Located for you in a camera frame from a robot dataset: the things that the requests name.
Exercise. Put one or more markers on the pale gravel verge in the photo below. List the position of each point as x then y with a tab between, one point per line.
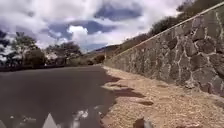
160	106

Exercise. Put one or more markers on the rough stone wall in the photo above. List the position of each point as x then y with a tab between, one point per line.
186	55

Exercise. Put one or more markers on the robot's own part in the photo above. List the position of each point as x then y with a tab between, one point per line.
75	124
148	124

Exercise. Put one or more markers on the row of trees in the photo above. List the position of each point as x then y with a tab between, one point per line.
33	55

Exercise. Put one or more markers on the green bushes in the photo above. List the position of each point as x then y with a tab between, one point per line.
90	60

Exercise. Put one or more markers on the distant hill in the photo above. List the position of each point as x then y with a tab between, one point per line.
104	48

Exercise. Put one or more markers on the trees above stone wall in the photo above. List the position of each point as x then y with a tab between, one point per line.
166	24

